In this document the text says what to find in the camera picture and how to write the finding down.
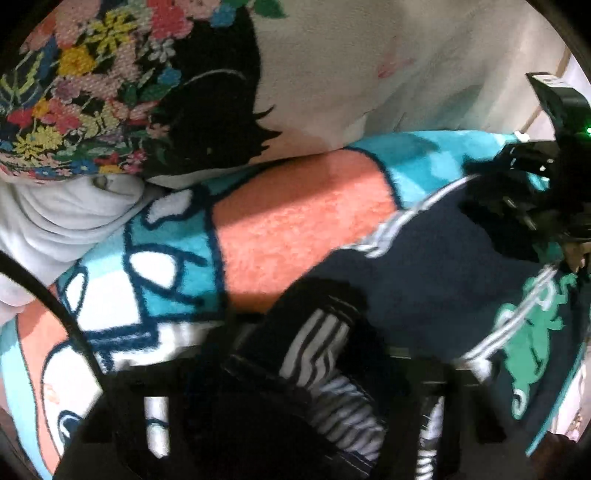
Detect turquoise cartoon fleece blanket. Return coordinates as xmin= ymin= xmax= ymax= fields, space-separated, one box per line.
xmin=0 ymin=130 xmax=551 ymax=480

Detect white plush pillow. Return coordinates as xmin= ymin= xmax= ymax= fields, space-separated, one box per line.
xmin=0 ymin=174 xmax=150 ymax=324

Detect black cable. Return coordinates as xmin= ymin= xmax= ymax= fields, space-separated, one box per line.
xmin=0 ymin=250 xmax=105 ymax=393

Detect cream floral cushion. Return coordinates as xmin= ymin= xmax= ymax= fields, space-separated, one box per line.
xmin=1 ymin=1 xmax=569 ymax=184

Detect navy striped child pants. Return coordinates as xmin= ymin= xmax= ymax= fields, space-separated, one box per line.
xmin=202 ymin=174 xmax=591 ymax=480

